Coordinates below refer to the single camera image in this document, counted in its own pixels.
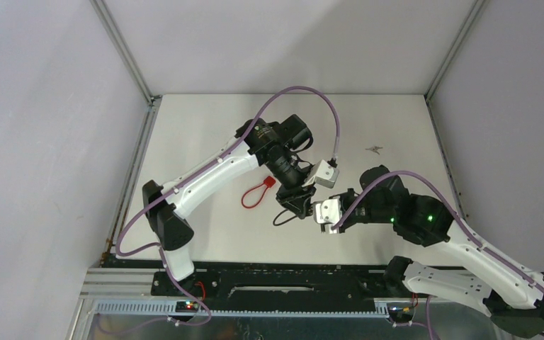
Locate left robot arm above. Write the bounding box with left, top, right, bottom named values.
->
left=142, top=115, right=315, bottom=295

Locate black cable lock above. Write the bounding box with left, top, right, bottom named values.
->
left=272, top=209, right=302, bottom=227

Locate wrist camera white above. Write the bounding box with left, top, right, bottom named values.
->
left=302, top=160, right=339, bottom=189
left=312, top=198, right=343, bottom=234

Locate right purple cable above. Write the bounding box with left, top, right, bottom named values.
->
left=330, top=171, right=544, bottom=340

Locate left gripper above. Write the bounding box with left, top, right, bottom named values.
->
left=265, top=152, right=316, bottom=220

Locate red cable lock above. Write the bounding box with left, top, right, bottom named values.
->
left=240, top=176, right=277, bottom=209

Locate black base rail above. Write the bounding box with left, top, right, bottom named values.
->
left=151, top=261, right=414, bottom=314

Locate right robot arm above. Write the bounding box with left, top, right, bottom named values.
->
left=322, top=166, right=544, bottom=339

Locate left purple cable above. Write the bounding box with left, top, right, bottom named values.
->
left=115, top=86, right=341, bottom=327

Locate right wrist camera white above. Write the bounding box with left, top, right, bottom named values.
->
left=312, top=198, right=343, bottom=234

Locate purple cable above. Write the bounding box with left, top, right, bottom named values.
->
left=330, top=171, right=544, bottom=340
left=115, top=86, right=341, bottom=327

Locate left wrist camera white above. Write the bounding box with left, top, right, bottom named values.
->
left=302, top=160, right=339, bottom=189

